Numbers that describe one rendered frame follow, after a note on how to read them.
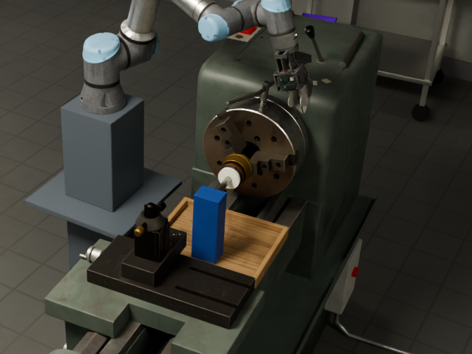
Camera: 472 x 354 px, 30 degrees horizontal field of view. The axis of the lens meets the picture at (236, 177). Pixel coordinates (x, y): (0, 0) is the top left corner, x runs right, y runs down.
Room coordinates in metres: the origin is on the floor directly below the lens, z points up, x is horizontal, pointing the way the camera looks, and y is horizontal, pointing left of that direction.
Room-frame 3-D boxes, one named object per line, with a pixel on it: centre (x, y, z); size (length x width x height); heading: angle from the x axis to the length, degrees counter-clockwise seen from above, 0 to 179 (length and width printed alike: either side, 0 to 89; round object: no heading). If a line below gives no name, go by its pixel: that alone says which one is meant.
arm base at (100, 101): (2.57, 0.46, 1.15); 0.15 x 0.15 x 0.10
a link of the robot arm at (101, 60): (2.57, 0.46, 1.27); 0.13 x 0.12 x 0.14; 140
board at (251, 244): (2.13, 0.04, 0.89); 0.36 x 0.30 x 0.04; 69
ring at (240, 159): (2.25, 0.00, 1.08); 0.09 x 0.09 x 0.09; 69
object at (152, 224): (1.90, 0.22, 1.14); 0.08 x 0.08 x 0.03
